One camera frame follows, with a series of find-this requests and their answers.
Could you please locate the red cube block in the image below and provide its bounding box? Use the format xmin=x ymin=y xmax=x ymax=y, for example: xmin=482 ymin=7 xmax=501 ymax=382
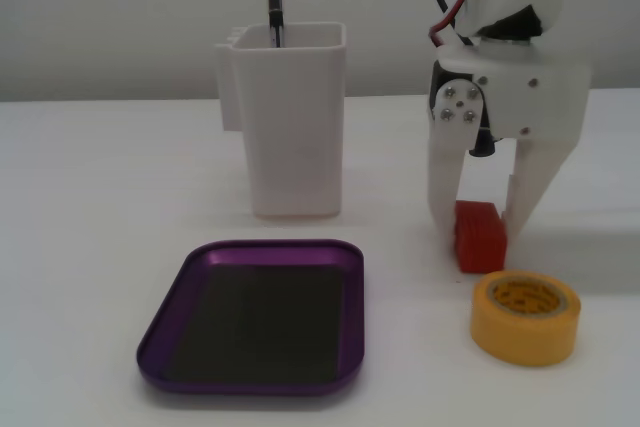
xmin=453 ymin=200 xmax=509 ymax=274

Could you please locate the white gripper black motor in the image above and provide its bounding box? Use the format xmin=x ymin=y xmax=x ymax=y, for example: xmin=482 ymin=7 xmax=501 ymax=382
xmin=427 ymin=31 xmax=590 ymax=249

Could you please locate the white plastic container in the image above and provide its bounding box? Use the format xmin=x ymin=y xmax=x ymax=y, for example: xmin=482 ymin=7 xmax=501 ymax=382
xmin=214 ymin=21 xmax=347 ymax=219

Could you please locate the purple metal tray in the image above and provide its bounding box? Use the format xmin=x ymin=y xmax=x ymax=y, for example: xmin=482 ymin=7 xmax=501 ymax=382
xmin=135 ymin=238 xmax=365 ymax=395

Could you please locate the yellow tape roll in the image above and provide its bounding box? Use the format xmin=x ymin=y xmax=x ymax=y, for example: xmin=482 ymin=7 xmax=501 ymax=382
xmin=469 ymin=270 xmax=582 ymax=367

